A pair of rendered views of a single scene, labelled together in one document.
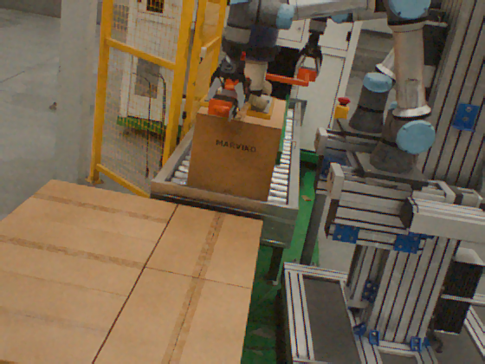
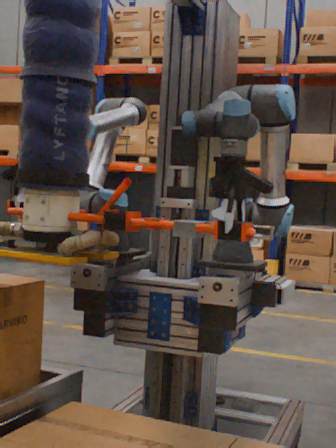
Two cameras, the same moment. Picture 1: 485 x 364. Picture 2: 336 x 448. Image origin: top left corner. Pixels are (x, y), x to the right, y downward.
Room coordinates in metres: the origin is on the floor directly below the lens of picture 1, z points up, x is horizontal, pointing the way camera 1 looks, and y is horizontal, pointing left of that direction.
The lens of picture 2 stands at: (1.30, 1.85, 1.30)
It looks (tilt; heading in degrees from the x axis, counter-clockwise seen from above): 3 degrees down; 291
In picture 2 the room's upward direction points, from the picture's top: 3 degrees clockwise
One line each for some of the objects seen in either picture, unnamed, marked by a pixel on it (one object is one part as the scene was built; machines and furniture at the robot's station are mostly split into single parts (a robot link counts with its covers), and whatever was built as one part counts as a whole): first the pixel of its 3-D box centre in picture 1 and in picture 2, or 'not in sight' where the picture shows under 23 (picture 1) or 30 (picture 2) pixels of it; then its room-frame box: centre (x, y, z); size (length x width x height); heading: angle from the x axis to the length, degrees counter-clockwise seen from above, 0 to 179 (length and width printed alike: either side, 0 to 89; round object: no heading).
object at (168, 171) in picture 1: (197, 134); not in sight; (3.65, 0.35, 0.50); 2.31 x 0.05 x 0.19; 178
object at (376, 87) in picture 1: (375, 90); (111, 206); (2.46, -0.49, 1.20); 0.13 x 0.12 x 0.14; 168
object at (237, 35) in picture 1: (236, 35); (233, 149); (1.81, 0.10, 1.41); 0.08 x 0.08 x 0.05
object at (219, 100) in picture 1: (222, 105); (233, 230); (1.79, 0.11, 1.19); 0.08 x 0.07 x 0.05; 177
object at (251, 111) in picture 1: (261, 102); (66, 246); (2.39, -0.02, 1.08); 0.34 x 0.10 x 0.05; 177
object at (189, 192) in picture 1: (223, 199); (22, 402); (2.46, 0.07, 0.58); 0.70 x 0.03 x 0.06; 88
